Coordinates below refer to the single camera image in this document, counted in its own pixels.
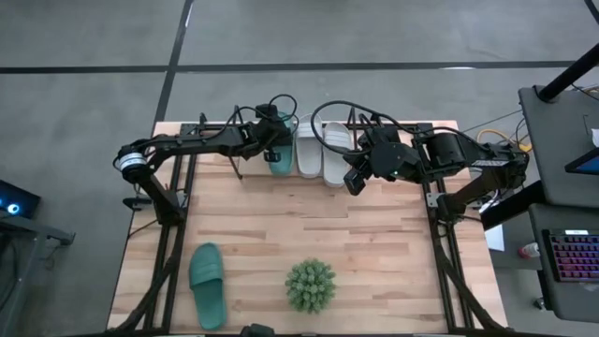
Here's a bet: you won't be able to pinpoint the black pole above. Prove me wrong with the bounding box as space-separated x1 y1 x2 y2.
535 41 599 103

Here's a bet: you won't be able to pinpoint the black device with blue light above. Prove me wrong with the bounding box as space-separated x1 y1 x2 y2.
0 180 42 219

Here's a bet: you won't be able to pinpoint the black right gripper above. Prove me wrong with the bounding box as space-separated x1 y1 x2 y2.
343 126 421 197

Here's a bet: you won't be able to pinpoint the grey metal stand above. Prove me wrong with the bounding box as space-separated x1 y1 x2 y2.
0 210 76 337

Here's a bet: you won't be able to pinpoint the green rubber slide sandal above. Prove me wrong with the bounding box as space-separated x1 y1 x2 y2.
188 242 228 331
269 111 297 178

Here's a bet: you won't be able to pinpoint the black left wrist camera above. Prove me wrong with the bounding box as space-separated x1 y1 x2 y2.
255 103 281 121

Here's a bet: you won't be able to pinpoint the yellow cable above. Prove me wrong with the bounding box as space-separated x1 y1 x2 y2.
475 128 533 155

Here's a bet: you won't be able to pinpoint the grey desk top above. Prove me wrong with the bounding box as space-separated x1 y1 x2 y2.
528 203 599 324
518 85 599 210

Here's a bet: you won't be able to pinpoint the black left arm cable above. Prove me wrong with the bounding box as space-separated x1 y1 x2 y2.
269 93 300 123

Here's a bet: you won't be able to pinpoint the green artificial succulent plant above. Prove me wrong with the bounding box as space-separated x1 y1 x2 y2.
284 257 337 315

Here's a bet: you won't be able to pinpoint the black desk crossbar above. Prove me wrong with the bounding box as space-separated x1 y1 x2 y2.
481 180 547 230

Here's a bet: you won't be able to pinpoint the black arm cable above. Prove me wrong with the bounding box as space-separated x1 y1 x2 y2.
269 93 300 123
310 99 422 155

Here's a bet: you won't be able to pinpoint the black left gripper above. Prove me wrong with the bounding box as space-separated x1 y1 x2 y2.
255 116 294 164

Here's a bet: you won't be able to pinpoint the black aluminium table frame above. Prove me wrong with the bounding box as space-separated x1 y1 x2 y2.
105 121 514 337

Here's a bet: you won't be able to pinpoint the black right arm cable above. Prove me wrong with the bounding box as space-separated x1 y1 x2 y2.
310 99 422 155

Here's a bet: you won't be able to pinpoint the white paper sheet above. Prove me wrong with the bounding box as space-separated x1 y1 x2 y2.
484 224 505 253

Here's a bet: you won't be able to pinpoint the backlit rainbow keyboard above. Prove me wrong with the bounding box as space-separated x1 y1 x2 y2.
542 228 599 283

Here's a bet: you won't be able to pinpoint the blue-screen laptop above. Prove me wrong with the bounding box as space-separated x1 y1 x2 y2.
564 147 599 176

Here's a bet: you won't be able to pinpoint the white rubber slide sandal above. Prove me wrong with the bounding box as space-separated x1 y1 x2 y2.
321 121 353 189
294 113 325 180

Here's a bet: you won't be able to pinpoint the black rounded object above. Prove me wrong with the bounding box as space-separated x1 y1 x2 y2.
240 322 276 337

